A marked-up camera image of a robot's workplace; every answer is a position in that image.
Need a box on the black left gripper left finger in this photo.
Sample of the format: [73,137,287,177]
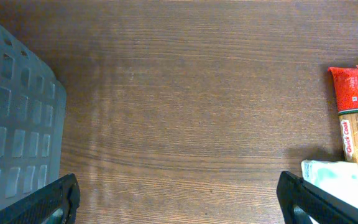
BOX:
[0,174,80,224]

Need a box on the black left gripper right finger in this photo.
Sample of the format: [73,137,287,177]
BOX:
[277,171,358,224]

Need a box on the small teal tissue pack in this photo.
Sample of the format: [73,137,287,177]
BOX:
[301,160,358,208]

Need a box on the grey plastic mesh basket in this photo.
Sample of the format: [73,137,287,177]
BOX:
[0,25,67,210]

